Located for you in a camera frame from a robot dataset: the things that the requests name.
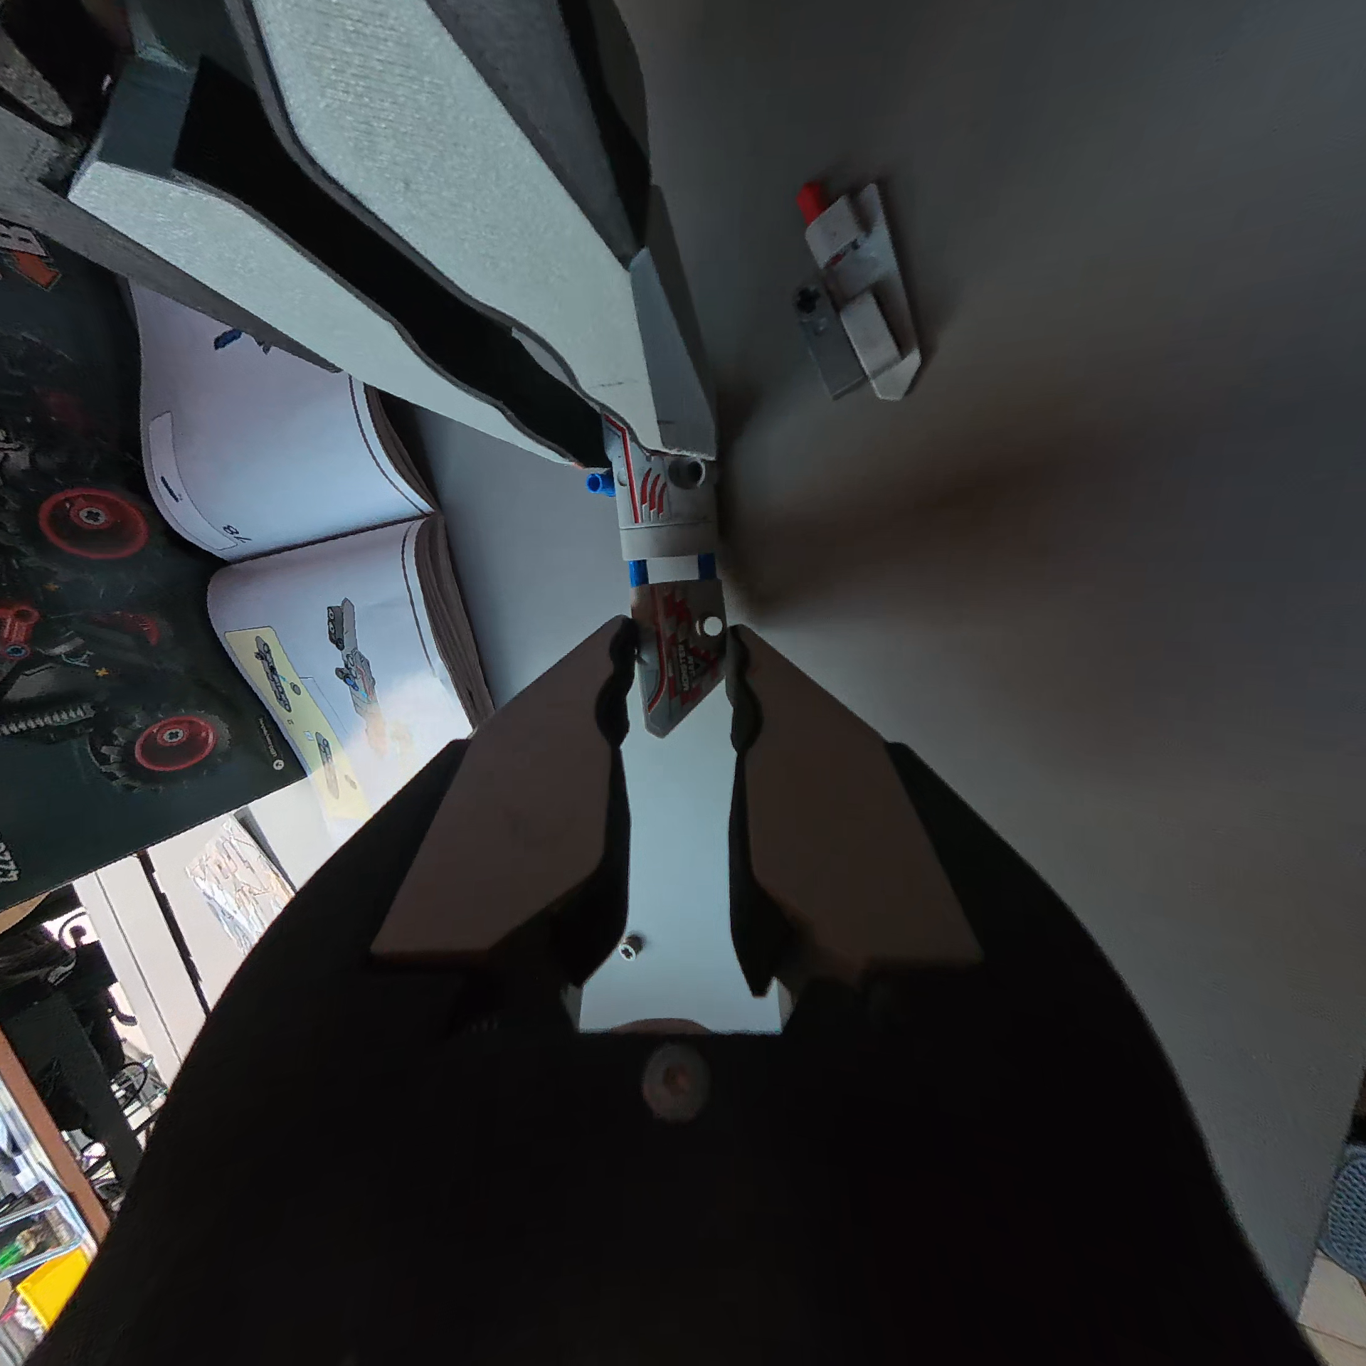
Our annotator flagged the yellow storage bin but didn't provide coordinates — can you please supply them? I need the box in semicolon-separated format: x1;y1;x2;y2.
13;1242;97;1335

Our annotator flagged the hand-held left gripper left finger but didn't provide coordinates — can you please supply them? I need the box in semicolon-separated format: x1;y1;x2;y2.
370;614;642;985

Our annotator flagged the open lego instruction booklet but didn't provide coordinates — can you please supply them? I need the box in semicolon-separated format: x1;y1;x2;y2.
125;279;499;826

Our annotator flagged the lego box with truck picture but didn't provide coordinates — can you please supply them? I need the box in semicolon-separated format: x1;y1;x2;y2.
0;213;313;914

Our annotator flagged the grey lego piece with red pin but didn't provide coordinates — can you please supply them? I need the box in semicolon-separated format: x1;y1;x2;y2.
792;179;925;403

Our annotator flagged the clear plastic bag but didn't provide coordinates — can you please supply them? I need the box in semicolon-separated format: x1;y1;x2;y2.
183;816;297;954

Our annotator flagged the grey lego assembly with stickers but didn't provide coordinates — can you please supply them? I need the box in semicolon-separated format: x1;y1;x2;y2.
580;414;740;741

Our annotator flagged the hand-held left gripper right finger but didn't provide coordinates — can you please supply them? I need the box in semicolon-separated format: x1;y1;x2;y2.
725;624;983;998

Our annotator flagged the blue-grey woven cushion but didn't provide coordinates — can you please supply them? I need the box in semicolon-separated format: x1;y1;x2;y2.
1314;1141;1366;1297

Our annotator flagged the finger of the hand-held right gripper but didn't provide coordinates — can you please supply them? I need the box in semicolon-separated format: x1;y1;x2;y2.
226;0;718;458
66;53;611;466

